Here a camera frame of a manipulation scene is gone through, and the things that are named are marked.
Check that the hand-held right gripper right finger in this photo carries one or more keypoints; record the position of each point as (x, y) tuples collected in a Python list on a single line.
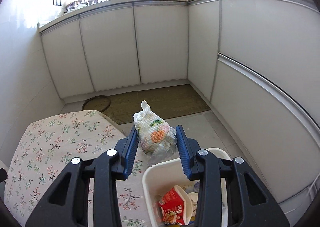
[(184, 156)]

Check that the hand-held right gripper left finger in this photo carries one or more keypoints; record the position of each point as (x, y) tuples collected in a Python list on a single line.
[(130, 156)]

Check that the white plastic bin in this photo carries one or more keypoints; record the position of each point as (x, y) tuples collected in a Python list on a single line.
[(160, 177)]

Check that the group of glass jars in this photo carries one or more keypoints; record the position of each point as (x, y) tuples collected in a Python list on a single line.
[(80, 4)]

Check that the narrow white cabinet door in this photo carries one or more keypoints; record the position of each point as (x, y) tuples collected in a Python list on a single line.
[(202, 46)]

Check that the black wall fixture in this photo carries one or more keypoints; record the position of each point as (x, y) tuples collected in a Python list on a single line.
[(57, 2)]

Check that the narrow woven floor mat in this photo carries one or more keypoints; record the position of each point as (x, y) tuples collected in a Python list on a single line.
[(122, 106)]

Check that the red white food carton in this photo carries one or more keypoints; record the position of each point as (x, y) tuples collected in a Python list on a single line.
[(172, 204)]

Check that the floral tablecloth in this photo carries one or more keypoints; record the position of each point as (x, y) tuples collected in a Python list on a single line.
[(50, 141)]

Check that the white drawer front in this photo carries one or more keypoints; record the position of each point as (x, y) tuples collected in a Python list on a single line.
[(250, 116), (270, 36)]

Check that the printed white plastic bag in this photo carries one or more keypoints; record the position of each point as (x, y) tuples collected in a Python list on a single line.
[(155, 131)]

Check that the wide woven floor mat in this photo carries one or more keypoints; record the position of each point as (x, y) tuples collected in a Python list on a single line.
[(172, 101)]

